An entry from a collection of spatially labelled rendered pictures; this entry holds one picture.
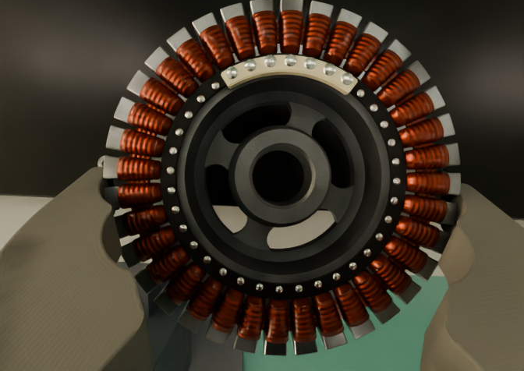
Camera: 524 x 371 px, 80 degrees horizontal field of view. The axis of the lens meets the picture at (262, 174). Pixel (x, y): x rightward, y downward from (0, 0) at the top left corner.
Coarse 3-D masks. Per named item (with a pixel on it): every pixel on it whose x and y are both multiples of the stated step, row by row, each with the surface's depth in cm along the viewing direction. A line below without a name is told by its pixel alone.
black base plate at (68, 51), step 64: (0, 0) 17; (64, 0) 17; (128, 0) 17; (192, 0) 17; (320, 0) 17; (384, 0) 17; (448, 0) 17; (512, 0) 17; (0, 64) 17; (64, 64) 17; (128, 64) 17; (448, 64) 17; (512, 64) 17; (0, 128) 17; (64, 128) 17; (128, 128) 17; (256, 128) 17; (320, 128) 17; (512, 128) 17; (0, 192) 17; (512, 192) 17
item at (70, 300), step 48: (96, 192) 9; (48, 240) 7; (96, 240) 7; (0, 288) 6; (48, 288) 6; (96, 288) 6; (0, 336) 5; (48, 336) 5; (96, 336) 5; (144, 336) 6
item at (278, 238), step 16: (0, 208) 19; (16, 208) 19; (32, 208) 19; (128, 208) 19; (224, 208) 19; (0, 224) 19; (16, 224) 19; (240, 224) 19; (304, 224) 19; (320, 224) 19; (432, 224) 20; (0, 240) 19; (128, 240) 19; (272, 240) 19; (288, 240) 19; (304, 240) 19; (432, 256) 20
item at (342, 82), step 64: (256, 0) 10; (192, 64) 9; (256, 64) 9; (320, 64) 9; (384, 64) 9; (192, 128) 10; (384, 128) 10; (448, 128) 10; (128, 192) 9; (192, 192) 11; (256, 192) 10; (320, 192) 10; (384, 192) 10; (448, 192) 10; (128, 256) 10; (192, 256) 10; (256, 256) 11; (320, 256) 11; (384, 256) 10; (192, 320) 10; (256, 320) 9; (320, 320) 9; (384, 320) 10
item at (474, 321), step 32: (480, 224) 9; (512, 224) 9; (448, 256) 9; (480, 256) 8; (512, 256) 8; (448, 288) 7; (480, 288) 7; (512, 288) 7; (448, 320) 6; (480, 320) 6; (512, 320) 6; (448, 352) 6; (480, 352) 5; (512, 352) 6
